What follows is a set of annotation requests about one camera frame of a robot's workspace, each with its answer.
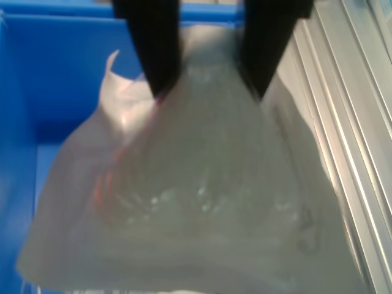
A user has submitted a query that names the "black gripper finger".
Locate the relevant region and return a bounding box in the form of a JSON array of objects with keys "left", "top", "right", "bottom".
[
  {"left": 239, "top": 0, "right": 315, "bottom": 99},
  {"left": 111, "top": 0, "right": 184, "bottom": 97}
]

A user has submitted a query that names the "white bandage pack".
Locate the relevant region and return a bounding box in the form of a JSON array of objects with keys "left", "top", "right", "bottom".
[{"left": 15, "top": 24, "right": 373, "bottom": 294}]

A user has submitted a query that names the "small blue plastic bin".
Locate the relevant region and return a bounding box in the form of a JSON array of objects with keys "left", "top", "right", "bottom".
[{"left": 0, "top": 0, "right": 247, "bottom": 294}]

